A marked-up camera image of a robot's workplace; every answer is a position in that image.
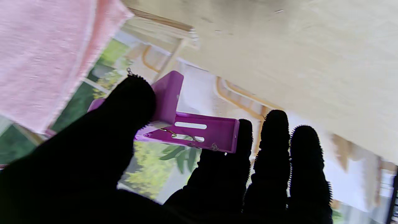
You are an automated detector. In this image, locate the pink square towel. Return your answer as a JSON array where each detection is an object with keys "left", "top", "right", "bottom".
[{"left": 0, "top": 0, "right": 134, "bottom": 134}]

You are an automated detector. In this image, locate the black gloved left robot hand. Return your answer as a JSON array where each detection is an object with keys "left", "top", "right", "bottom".
[{"left": 0, "top": 75, "right": 333, "bottom": 224}]

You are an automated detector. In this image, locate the printed garden backdrop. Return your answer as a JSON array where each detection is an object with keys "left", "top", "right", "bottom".
[{"left": 0, "top": 31, "right": 398, "bottom": 224}]

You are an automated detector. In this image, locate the purple clothes peg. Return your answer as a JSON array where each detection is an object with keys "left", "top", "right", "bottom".
[{"left": 88, "top": 71, "right": 240, "bottom": 153}]

